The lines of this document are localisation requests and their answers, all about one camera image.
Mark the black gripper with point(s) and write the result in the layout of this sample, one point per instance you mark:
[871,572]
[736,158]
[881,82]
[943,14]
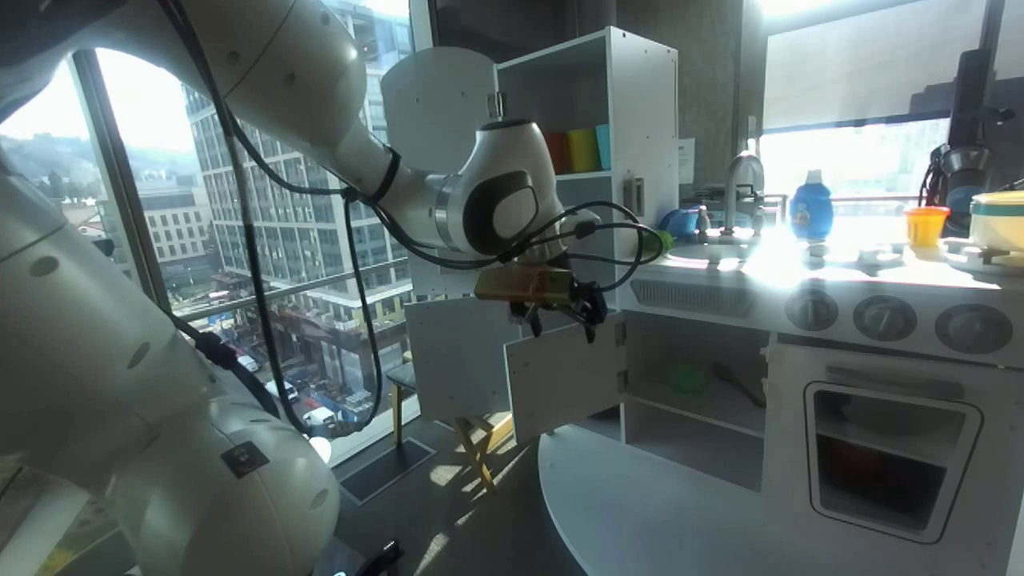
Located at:
[580,299]

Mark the narrow white cabinet door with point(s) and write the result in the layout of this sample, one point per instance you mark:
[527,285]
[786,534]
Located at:
[457,363]

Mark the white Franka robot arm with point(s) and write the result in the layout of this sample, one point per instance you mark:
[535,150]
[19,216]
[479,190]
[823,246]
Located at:
[97,352]

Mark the green round toy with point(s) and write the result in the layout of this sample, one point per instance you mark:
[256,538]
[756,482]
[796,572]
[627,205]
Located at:
[659,243]

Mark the pale green toy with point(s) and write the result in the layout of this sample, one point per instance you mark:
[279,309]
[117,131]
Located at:
[690,376]

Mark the wooden folding chair dark fabric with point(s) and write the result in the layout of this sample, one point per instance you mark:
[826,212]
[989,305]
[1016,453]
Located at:
[481,436]

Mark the grey toy phone handset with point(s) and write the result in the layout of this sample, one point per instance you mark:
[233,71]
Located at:
[634,200]

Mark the blue toy item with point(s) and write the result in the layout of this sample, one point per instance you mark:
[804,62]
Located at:
[687,220]

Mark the orange plastic cup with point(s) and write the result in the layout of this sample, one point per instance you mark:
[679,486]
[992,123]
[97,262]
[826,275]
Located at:
[558,154]

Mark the yellow green plastic cup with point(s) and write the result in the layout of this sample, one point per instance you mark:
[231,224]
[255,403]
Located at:
[580,150]

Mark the blue plastic cup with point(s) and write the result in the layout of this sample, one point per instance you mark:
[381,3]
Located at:
[602,148]

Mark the white toy kitchen unit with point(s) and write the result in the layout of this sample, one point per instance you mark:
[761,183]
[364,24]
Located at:
[649,106]

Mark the silver toy faucet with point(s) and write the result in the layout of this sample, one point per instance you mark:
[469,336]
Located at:
[746,177]

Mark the black stove knob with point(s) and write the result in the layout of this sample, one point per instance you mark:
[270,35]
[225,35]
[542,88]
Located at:
[885,316]
[975,327]
[814,309]

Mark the blue bottle white cap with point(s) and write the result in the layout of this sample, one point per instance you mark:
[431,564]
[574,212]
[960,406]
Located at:
[814,212]

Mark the small black floor device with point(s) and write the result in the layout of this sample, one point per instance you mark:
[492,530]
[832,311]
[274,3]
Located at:
[381,558]

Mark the yellow translucent cup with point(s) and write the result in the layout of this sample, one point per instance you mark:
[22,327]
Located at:
[925,227]

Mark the grey roller window shade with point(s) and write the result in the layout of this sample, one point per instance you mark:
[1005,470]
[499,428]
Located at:
[853,66]

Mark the white pot green rim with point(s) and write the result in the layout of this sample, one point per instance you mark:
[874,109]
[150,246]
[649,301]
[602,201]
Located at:
[1000,219]

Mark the black equipment stand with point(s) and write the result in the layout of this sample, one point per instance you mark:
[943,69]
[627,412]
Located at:
[972,106]

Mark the dark window mullion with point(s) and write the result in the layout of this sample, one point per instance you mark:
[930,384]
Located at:
[117,169]

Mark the yellow wrist camera mount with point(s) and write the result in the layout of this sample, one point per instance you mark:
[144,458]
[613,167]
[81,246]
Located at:
[522,285]

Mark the white wall plate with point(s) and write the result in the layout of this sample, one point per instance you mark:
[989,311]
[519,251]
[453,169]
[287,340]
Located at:
[687,161]

